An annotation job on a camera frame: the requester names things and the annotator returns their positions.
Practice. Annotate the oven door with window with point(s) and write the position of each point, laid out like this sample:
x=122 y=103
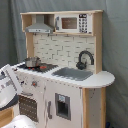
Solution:
x=28 y=107

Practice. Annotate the grey range hood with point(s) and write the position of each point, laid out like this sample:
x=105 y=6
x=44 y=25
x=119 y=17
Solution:
x=39 y=26

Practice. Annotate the black stovetop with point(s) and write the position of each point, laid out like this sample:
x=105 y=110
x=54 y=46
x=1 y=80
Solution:
x=43 y=67

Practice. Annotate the white toy microwave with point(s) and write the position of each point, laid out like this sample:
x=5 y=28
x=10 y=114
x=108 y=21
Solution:
x=73 y=23

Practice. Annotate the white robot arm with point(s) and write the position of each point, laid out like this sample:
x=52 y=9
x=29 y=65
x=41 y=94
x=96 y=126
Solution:
x=10 y=88

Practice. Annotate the grey fridge door handle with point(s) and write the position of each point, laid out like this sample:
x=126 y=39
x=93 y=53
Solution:
x=49 y=110

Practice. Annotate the red oven knob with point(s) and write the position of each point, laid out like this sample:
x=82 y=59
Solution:
x=34 y=83

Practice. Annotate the grey sink basin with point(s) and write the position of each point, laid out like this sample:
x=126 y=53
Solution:
x=73 y=74

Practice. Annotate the wooden toy kitchen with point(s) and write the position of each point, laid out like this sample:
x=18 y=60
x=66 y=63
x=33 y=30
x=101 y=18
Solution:
x=80 y=51

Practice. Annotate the small silver pot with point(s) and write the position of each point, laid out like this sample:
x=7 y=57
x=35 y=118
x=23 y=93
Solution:
x=32 y=61

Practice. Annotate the grey ice dispenser panel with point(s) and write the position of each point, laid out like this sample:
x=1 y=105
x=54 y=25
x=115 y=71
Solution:
x=62 y=104

